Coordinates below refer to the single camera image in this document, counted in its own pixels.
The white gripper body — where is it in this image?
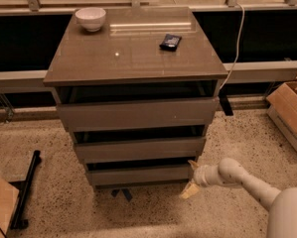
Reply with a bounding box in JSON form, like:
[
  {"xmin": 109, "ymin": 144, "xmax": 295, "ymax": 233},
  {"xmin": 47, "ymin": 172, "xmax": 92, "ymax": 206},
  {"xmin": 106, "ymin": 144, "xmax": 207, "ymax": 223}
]
[{"xmin": 193, "ymin": 165, "xmax": 221, "ymax": 187}]

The grey drawer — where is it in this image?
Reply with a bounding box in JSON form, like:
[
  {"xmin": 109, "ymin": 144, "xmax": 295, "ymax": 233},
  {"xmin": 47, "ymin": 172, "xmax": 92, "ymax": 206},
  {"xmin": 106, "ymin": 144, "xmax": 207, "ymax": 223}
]
[
  {"xmin": 74, "ymin": 137, "xmax": 206, "ymax": 163},
  {"xmin": 86, "ymin": 164, "xmax": 192, "ymax": 186},
  {"xmin": 57, "ymin": 98, "xmax": 219, "ymax": 132}
]

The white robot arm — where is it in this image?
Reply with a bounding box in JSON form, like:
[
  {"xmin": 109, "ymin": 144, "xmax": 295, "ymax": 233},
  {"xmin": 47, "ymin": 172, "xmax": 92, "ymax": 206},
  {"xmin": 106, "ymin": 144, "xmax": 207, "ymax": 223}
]
[{"xmin": 180, "ymin": 158, "xmax": 297, "ymax": 238}]

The grey drawer cabinet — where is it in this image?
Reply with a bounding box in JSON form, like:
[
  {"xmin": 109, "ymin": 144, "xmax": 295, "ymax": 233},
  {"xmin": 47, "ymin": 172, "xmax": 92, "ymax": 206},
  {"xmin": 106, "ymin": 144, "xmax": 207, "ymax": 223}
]
[{"xmin": 44, "ymin": 7, "xmax": 227, "ymax": 188}]

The cardboard box right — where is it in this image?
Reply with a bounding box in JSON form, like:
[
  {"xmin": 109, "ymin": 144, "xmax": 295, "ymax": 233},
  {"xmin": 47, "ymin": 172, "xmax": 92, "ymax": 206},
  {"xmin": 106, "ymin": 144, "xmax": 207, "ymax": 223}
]
[{"xmin": 267, "ymin": 81, "xmax": 297, "ymax": 152}]

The dark blue snack packet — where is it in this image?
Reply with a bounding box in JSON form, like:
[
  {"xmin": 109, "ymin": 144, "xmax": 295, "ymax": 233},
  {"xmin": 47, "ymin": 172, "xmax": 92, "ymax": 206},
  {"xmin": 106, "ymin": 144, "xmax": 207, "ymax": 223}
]
[{"xmin": 159, "ymin": 34, "xmax": 182, "ymax": 52}]

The black metal bar stand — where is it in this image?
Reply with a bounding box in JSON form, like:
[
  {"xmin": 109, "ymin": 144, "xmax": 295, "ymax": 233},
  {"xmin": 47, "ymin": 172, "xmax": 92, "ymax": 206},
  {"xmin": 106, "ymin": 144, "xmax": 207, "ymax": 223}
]
[{"xmin": 10, "ymin": 150, "xmax": 42, "ymax": 229}]

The white ceramic bowl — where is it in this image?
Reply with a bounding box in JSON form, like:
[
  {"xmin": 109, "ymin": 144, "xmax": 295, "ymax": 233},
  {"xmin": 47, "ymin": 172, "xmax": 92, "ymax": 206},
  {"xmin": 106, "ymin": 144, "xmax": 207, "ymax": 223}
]
[{"xmin": 74, "ymin": 7, "xmax": 106, "ymax": 32}]

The white cable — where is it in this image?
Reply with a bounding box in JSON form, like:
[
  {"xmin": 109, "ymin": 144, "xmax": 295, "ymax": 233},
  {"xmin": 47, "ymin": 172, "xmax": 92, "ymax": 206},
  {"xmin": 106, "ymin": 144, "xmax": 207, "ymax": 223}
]
[{"xmin": 218, "ymin": 3, "xmax": 246, "ymax": 91}]

